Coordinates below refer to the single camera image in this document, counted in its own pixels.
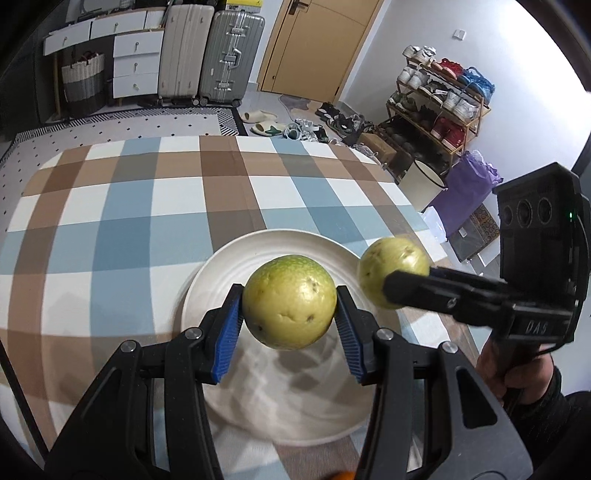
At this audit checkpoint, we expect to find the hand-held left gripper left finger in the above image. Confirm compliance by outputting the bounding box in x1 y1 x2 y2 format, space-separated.
44 284 245 480

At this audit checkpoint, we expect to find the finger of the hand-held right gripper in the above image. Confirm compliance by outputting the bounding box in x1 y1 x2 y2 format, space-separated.
382 270 513 329
429 265 505 296

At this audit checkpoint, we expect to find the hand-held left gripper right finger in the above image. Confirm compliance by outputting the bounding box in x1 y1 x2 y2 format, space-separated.
335 285 536 480

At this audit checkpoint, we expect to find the green guava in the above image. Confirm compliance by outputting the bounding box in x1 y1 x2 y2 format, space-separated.
358 237 432 310

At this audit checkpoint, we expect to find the cream round plate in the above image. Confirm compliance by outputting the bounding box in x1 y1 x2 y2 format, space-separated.
181 229 402 441

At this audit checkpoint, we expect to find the yellowish guava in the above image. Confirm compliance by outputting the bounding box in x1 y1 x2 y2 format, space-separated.
243 255 337 350

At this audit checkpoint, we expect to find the person's right forearm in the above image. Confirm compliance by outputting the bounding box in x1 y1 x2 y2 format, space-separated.
508 367 591 480

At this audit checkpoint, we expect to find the person's right hand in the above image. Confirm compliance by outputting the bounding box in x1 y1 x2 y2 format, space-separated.
475 339 557 409

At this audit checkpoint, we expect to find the brown patterned doormat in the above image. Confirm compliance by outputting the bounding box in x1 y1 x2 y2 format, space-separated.
450 205 502 264

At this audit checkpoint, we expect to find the white plastic box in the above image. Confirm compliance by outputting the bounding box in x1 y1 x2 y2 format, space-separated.
422 206 448 243

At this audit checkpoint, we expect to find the purple bag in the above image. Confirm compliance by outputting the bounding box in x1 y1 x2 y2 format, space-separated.
429 150 502 227

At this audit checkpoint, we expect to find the white bucket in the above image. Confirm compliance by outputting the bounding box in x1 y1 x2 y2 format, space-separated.
398 159 448 213

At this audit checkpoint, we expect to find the cardboard box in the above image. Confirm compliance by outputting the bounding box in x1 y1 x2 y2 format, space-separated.
358 133 398 163

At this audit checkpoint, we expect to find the checked tablecloth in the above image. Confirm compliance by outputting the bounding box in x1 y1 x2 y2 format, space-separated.
0 135 485 480

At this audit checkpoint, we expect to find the wooden shoe rack with shoes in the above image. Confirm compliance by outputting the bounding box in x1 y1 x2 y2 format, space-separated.
389 45 495 147

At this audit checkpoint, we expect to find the pile of dark shoes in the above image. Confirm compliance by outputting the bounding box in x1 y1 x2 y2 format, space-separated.
281 102 376 149

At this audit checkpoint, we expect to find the small furry floor mat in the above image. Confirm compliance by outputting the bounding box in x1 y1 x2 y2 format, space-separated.
279 93 311 114

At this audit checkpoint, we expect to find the white dotted floor rug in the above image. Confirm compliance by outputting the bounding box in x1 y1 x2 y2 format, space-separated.
0 105 250 185

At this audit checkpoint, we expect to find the wooden door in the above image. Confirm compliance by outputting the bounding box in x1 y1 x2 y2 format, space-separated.
256 0 386 100

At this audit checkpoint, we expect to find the grey suitcase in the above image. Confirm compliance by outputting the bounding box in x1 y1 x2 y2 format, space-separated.
198 10 266 108

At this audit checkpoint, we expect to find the beige suitcase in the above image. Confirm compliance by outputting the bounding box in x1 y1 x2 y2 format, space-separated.
158 4 215 106

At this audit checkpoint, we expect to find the white drawer cabinet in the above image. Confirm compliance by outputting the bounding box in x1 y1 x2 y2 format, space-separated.
44 8 166 100

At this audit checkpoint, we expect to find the woven grey white basket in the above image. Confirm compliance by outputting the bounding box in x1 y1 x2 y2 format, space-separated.
61 52 106 116

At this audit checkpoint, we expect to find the dark cabinet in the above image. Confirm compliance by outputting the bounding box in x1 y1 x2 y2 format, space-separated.
0 41 61 141

